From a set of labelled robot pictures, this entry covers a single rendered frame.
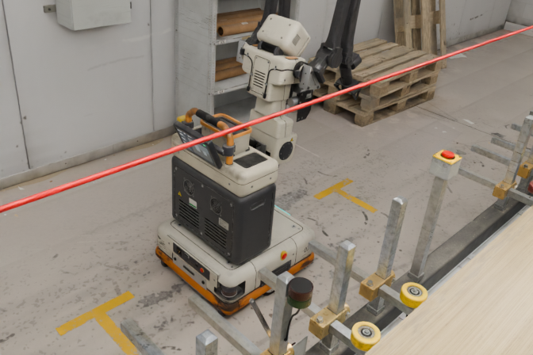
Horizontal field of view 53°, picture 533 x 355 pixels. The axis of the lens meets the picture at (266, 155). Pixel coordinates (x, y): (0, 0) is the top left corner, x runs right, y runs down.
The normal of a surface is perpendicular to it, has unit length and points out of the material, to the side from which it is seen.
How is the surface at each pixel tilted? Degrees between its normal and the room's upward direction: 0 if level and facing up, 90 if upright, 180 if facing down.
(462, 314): 0
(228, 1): 90
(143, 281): 0
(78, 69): 90
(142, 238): 0
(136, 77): 90
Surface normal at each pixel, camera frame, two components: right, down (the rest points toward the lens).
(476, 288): 0.07, -0.88
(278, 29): -0.48, -0.37
